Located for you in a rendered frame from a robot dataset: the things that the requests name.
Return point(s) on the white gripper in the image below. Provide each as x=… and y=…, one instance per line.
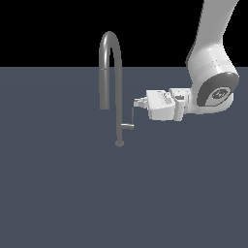
x=160, y=106

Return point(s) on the grey gooseneck faucet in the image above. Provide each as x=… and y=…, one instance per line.
x=111, y=84

